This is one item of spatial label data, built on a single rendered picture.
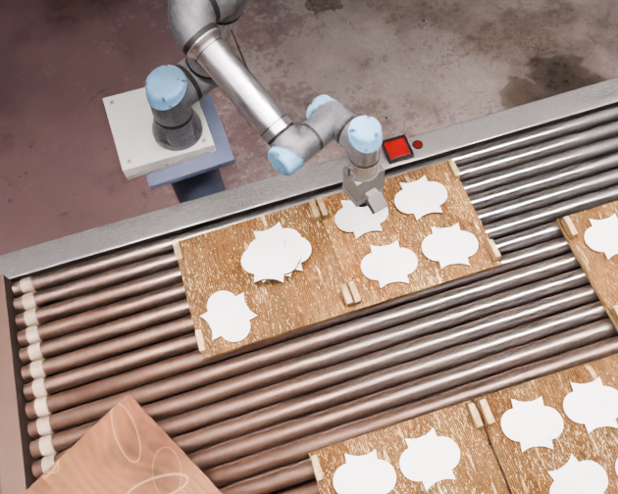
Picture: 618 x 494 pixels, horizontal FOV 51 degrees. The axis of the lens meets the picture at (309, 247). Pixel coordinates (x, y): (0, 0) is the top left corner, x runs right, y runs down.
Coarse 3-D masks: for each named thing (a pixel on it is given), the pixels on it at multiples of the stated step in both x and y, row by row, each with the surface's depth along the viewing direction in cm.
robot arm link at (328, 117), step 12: (324, 96) 151; (312, 108) 151; (324, 108) 150; (336, 108) 149; (312, 120) 148; (324, 120) 148; (336, 120) 148; (348, 120) 148; (324, 132) 148; (336, 132) 149; (324, 144) 149
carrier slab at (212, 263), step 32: (256, 224) 181; (288, 224) 181; (320, 224) 180; (192, 256) 178; (224, 256) 177; (320, 256) 176; (192, 288) 174; (224, 288) 173; (256, 288) 173; (288, 288) 172; (320, 288) 172; (192, 320) 170; (256, 320) 169; (288, 320) 168; (320, 320) 168; (224, 352) 166
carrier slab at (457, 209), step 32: (384, 192) 184; (448, 192) 183; (384, 224) 179; (416, 224) 179; (448, 224) 178; (480, 224) 178; (352, 256) 176; (416, 256) 175; (480, 256) 174; (384, 288) 171; (416, 288) 170
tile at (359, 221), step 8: (344, 200) 182; (344, 208) 181; (352, 208) 181; (360, 208) 181; (368, 208) 181; (336, 216) 180; (344, 216) 180; (352, 216) 180; (360, 216) 180; (368, 216) 180; (376, 216) 180; (384, 216) 179; (336, 224) 179; (344, 224) 179; (352, 224) 179; (360, 224) 179; (368, 224) 178; (376, 224) 178; (352, 232) 178; (360, 232) 177; (368, 232) 178
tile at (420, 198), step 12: (420, 180) 184; (408, 192) 182; (420, 192) 182; (432, 192) 182; (444, 192) 182; (396, 204) 181; (408, 204) 181; (420, 204) 181; (432, 204) 180; (420, 216) 179
